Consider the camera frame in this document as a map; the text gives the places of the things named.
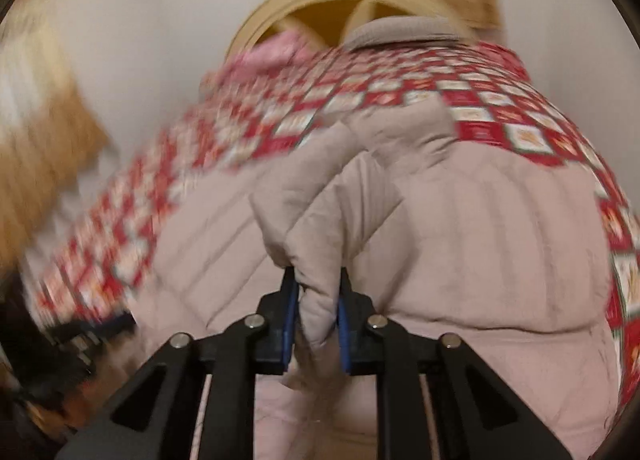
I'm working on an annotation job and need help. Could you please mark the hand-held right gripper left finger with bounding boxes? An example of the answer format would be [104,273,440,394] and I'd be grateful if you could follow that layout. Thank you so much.
[55,267,301,460]

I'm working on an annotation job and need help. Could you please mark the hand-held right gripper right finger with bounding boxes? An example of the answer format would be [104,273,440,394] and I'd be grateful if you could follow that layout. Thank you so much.
[336,267,573,460]

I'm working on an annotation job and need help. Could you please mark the pink puffer jacket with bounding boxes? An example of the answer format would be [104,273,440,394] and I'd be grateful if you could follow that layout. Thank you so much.
[127,100,621,460]

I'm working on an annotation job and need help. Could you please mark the red checkered printed blanket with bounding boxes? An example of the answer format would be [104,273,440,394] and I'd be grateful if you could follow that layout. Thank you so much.
[25,40,640,421]

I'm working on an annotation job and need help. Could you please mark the pink cloth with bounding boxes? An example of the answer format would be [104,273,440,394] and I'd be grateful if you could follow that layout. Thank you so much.
[220,30,326,75]

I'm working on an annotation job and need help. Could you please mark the wooden furniture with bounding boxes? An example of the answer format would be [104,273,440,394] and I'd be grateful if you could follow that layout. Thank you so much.
[0,0,111,271]

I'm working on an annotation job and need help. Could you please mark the striped beige pillow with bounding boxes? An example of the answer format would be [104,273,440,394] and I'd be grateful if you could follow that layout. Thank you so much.
[342,16,471,51]

